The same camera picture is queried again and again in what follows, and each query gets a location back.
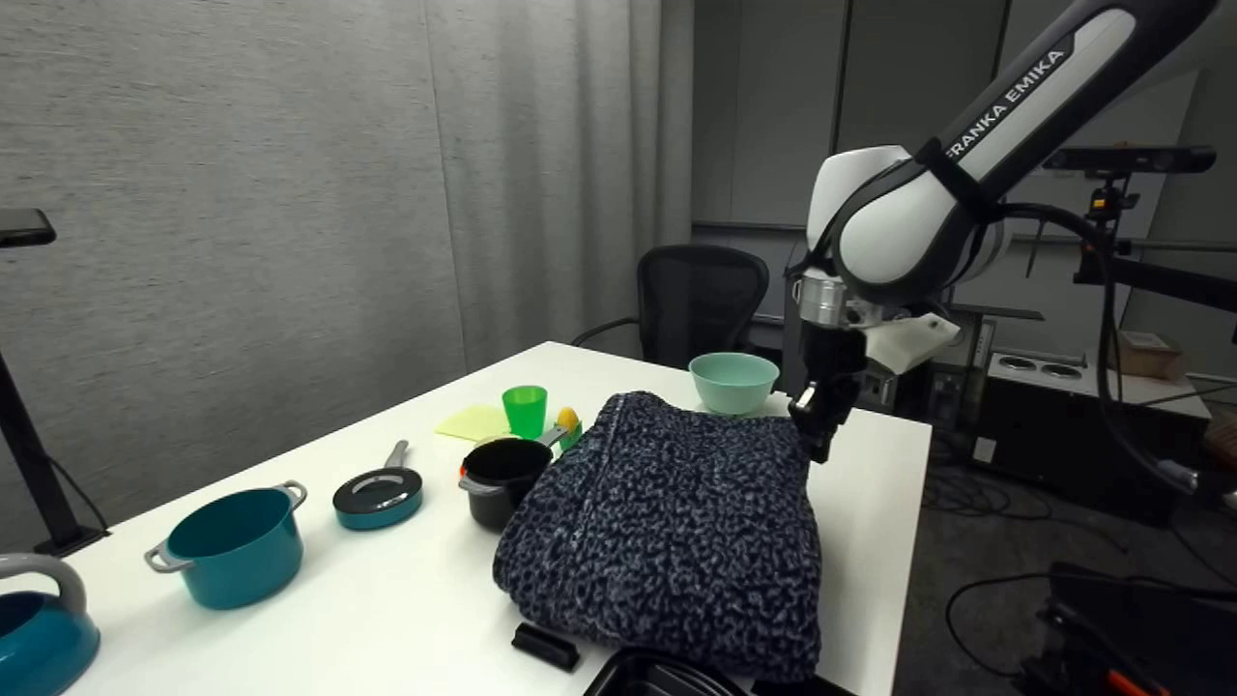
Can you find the black camera tripod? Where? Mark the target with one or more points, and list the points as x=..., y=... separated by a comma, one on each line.
x=26, y=451

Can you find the green plastic cup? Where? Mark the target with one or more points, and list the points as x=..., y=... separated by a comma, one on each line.
x=525, y=411

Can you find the dark blue fleece blanket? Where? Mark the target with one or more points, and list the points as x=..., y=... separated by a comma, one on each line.
x=672, y=526

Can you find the black equipment case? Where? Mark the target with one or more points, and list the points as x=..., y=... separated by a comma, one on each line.
x=1133, y=632

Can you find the black mesh office chair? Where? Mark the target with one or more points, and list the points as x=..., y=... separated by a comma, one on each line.
x=701, y=304

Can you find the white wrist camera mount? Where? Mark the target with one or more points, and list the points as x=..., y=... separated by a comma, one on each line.
x=913, y=342

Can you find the black grill tray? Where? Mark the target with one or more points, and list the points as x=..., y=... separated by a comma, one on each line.
x=650, y=683

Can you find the grey window curtain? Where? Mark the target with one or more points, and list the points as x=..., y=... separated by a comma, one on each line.
x=556, y=166

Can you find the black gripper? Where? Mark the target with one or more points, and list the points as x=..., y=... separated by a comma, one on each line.
x=835, y=362

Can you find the small black block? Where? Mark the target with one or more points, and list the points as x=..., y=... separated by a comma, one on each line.
x=546, y=642

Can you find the pale yellow cloth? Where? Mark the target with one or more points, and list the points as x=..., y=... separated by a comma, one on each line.
x=469, y=423

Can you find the mint green bowl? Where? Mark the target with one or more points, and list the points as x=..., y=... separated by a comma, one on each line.
x=735, y=379

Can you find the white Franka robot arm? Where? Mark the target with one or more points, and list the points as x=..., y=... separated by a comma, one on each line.
x=901, y=219

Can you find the black box white top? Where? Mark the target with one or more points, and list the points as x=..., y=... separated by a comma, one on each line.
x=1083, y=440

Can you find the black mug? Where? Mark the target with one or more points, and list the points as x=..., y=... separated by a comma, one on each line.
x=495, y=485

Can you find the small teal frying pan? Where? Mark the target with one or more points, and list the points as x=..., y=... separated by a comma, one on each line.
x=378, y=501

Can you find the yellow green toy corn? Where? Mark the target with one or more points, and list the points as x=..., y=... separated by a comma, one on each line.
x=570, y=427

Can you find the brown cardboard box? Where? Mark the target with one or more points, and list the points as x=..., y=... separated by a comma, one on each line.
x=1145, y=356

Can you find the teal cooking pot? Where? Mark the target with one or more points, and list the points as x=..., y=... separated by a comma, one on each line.
x=239, y=553

